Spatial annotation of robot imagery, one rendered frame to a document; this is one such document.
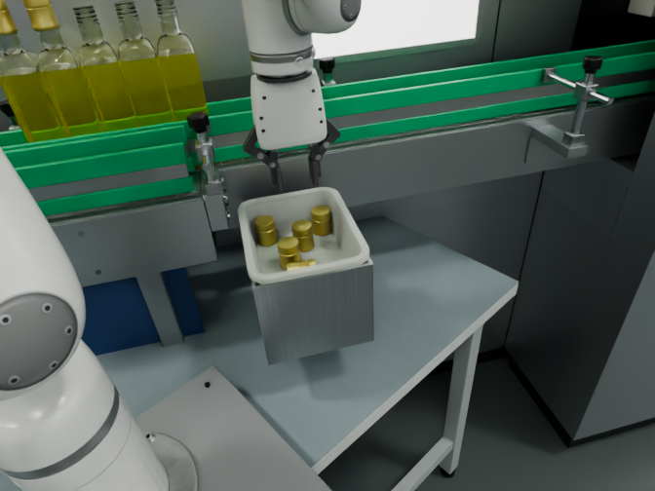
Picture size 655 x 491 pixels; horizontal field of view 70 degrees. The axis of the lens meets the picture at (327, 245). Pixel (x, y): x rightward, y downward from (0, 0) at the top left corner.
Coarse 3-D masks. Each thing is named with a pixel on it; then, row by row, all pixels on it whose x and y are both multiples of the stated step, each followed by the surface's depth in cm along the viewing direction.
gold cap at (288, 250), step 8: (280, 240) 74; (288, 240) 74; (296, 240) 74; (280, 248) 73; (288, 248) 72; (296, 248) 73; (280, 256) 74; (288, 256) 73; (296, 256) 74; (280, 264) 75
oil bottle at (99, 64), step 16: (80, 48) 71; (96, 48) 70; (112, 48) 72; (80, 64) 71; (96, 64) 71; (112, 64) 71; (96, 80) 72; (112, 80) 73; (96, 96) 73; (112, 96) 74; (128, 96) 75; (96, 112) 75; (112, 112) 75; (128, 112) 76; (112, 128) 77; (128, 128) 77
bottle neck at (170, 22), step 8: (160, 0) 69; (168, 0) 70; (160, 8) 70; (168, 8) 70; (160, 16) 71; (168, 16) 71; (176, 16) 72; (168, 24) 71; (176, 24) 72; (168, 32) 72; (176, 32) 72
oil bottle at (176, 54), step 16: (160, 48) 72; (176, 48) 72; (192, 48) 73; (176, 64) 74; (192, 64) 74; (176, 80) 75; (192, 80) 75; (176, 96) 76; (192, 96) 77; (176, 112) 78; (192, 112) 78; (208, 112) 79
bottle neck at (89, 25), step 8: (80, 8) 68; (88, 8) 68; (80, 16) 68; (88, 16) 68; (96, 16) 70; (80, 24) 69; (88, 24) 69; (96, 24) 70; (88, 32) 70; (96, 32) 70; (88, 40) 70; (96, 40) 70
